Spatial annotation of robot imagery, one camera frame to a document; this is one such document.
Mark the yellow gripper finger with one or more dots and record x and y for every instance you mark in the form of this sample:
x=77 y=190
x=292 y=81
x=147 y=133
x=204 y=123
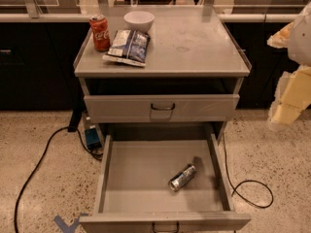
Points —
x=281 y=38
x=292 y=97

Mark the silver blue redbull can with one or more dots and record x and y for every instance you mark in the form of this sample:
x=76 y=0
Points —
x=182 y=178

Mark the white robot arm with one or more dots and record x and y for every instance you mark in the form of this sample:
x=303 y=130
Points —
x=299 y=47

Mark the grey drawer cabinet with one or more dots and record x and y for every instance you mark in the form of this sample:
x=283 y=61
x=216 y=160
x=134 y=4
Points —
x=189 y=53

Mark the red coca-cola can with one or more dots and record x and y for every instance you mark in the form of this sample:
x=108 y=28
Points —
x=100 y=31

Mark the open grey middle drawer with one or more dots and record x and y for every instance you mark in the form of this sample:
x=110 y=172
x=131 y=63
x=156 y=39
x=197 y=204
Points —
x=133 y=195

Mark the closed grey top drawer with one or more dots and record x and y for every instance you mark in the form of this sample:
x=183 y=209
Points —
x=160 y=108

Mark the white bowl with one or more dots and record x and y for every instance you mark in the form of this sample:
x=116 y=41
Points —
x=139 y=20

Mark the blue white chip bag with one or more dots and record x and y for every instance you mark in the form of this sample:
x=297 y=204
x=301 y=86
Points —
x=128 y=47

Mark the blue power box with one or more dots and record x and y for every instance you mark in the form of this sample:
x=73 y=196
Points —
x=92 y=139

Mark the dark counter with rail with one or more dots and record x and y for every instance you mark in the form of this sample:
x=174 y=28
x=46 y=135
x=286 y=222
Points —
x=36 y=63

